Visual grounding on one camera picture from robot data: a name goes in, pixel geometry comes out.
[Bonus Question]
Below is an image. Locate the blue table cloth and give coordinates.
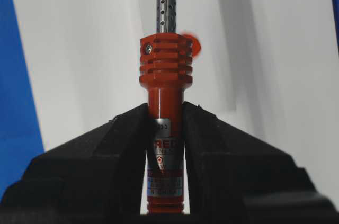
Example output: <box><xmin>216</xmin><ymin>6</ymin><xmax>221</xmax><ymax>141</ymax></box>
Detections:
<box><xmin>1</xmin><ymin>0</ymin><xmax>44</xmax><ymax>193</ymax></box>

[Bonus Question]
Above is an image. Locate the red handled soldering iron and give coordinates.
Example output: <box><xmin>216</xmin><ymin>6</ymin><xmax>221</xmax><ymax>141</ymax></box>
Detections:
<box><xmin>139</xmin><ymin>0</ymin><xmax>192</xmax><ymax>214</ymax></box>

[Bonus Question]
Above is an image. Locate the large white foam board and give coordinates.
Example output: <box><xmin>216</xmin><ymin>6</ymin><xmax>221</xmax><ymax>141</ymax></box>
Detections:
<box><xmin>13</xmin><ymin>0</ymin><xmax>338</xmax><ymax>204</ymax></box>

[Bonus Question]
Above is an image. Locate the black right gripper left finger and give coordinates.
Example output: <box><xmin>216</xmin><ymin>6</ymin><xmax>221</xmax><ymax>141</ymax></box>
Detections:
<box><xmin>1</xmin><ymin>104</ymin><xmax>149</xmax><ymax>223</ymax></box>

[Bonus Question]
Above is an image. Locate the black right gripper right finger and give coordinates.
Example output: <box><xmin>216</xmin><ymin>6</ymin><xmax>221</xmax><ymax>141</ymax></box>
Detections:
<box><xmin>183</xmin><ymin>102</ymin><xmax>338</xmax><ymax>223</ymax></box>

